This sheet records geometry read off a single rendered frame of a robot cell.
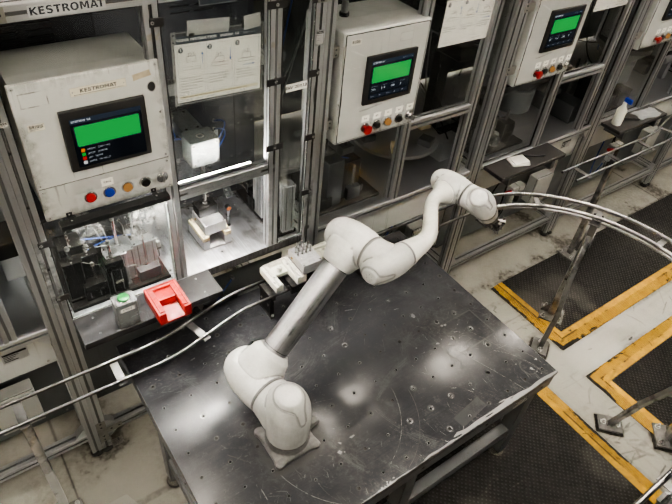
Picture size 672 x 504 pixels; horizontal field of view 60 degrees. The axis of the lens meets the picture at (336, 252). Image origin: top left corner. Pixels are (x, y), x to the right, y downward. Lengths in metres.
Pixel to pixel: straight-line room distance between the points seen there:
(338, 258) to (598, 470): 1.86
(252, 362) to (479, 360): 1.00
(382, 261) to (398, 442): 0.70
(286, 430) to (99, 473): 1.23
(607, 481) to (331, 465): 1.58
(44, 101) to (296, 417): 1.21
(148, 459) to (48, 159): 1.60
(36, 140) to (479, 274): 2.89
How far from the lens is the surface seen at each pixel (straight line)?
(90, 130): 1.89
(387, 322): 2.60
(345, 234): 2.02
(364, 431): 2.26
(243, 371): 2.11
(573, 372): 3.65
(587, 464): 3.31
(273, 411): 1.99
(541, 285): 4.06
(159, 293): 2.32
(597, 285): 4.25
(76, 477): 3.05
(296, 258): 2.47
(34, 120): 1.86
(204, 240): 2.50
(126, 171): 2.03
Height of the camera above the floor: 2.60
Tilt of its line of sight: 42 degrees down
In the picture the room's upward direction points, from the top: 7 degrees clockwise
